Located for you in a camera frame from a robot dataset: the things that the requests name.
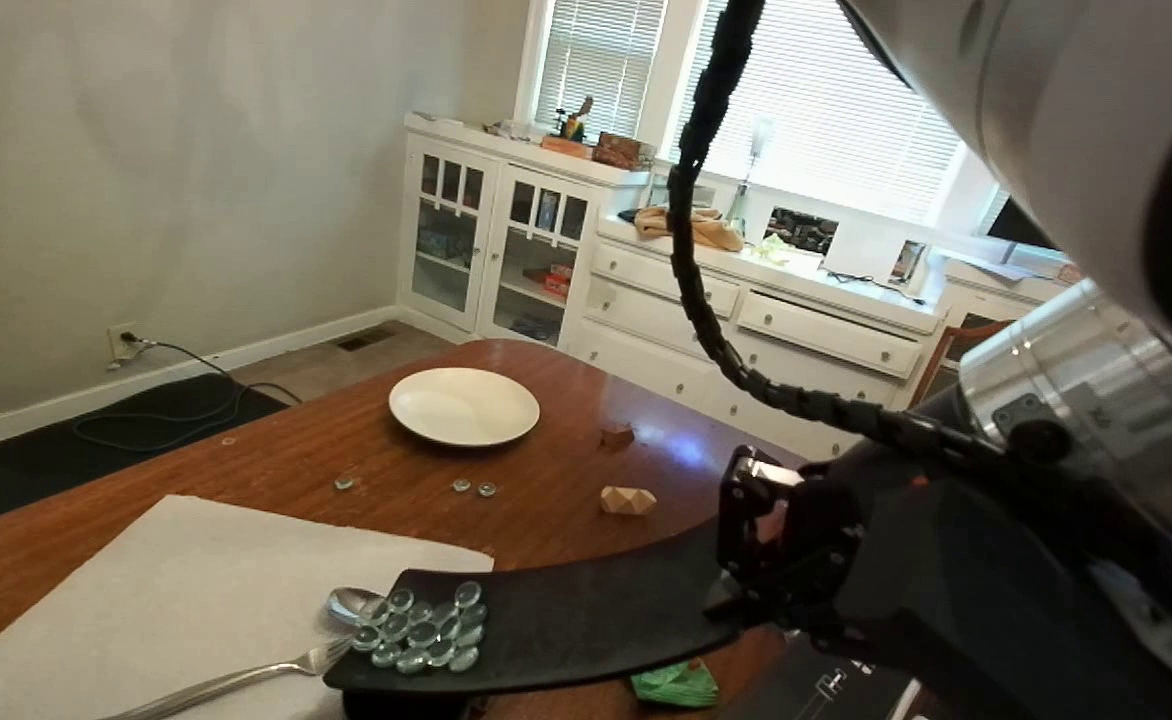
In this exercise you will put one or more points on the small tan object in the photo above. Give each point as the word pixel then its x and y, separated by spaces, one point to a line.
pixel 630 501

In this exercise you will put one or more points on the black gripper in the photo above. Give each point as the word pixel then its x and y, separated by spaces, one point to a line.
pixel 1009 602

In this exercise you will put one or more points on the white drawer dresser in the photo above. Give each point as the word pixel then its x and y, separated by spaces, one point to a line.
pixel 798 324

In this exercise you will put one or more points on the wide window with blinds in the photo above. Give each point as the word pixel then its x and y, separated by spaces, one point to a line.
pixel 851 121

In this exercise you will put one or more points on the narrow window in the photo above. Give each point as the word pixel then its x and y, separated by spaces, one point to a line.
pixel 596 55

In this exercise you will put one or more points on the green wrapper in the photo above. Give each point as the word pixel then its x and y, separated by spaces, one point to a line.
pixel 673 684

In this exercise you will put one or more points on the wall outlet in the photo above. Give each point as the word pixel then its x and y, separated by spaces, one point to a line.
pixel 127 346

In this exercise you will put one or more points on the small brown box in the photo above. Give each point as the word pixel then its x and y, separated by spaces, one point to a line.
pixel 620 155

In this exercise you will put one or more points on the white box with dark print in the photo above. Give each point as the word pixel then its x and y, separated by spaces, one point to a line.
pixel 800 228

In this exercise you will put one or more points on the black cardboard box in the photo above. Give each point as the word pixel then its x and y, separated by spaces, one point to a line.
pixel 827 684

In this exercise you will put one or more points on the floor vent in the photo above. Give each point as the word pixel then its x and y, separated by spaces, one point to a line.
pixel 362 343

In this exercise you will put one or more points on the brown bread loaf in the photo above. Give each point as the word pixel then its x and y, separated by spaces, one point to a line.
pixel 718 233

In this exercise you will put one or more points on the clear glass marble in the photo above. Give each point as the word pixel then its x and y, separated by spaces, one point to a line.
pixel 441 652
pixel 461 484
pixel 487 488
pixel 466 657
pixel 400 602
pixel 468 633
pixel 387 657
pixel 346 483
pixel 390 627
pixel 409 661
pixel 429 612
pixel 422 636
pixel 468 594
pixel 451 621
pixel 367 636

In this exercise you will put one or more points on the wooden chair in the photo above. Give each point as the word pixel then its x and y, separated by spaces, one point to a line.
pixel 937 361

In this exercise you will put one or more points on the silver spoon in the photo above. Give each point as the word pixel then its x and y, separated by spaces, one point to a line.
pixel 350 606

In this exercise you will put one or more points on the white paper placemat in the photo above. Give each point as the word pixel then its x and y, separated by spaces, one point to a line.
pixel 147 584

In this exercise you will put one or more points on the small photo frame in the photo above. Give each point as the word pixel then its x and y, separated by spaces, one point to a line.
pixel 909 261

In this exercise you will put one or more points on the vase with feather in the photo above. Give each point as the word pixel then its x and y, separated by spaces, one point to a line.
pixel 740 203

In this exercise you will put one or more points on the white plate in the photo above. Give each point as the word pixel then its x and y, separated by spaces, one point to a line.
pixel 466 406

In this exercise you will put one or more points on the black floor mat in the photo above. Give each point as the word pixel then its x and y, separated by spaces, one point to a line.
pixel 76 452

